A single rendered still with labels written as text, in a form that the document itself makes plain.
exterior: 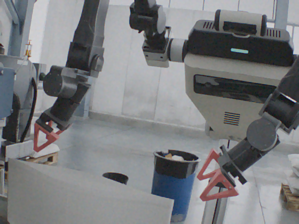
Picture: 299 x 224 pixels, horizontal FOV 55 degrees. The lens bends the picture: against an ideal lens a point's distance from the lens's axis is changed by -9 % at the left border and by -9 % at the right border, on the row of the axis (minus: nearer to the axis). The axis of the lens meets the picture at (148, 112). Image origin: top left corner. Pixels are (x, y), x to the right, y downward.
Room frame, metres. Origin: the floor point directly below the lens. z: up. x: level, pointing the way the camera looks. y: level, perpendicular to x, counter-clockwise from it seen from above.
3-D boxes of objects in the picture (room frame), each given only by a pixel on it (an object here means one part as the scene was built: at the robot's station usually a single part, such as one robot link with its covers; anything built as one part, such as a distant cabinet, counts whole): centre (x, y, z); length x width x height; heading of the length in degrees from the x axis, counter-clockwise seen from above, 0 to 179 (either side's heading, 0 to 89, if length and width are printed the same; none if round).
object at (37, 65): (1.02, 0.41, 1.29); 0.08 x 0.05 x 0.09; 75
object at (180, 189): (3.00, -0.34, 0.32); 0.51 x 0.48 x 0.65; 165
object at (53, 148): (4.08, 1.49, 0.20); 0.67 x 0.43 x 0.15; 165
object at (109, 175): (3.26, 0.26, 0.13); 0.30 x 0.30 x 0.26
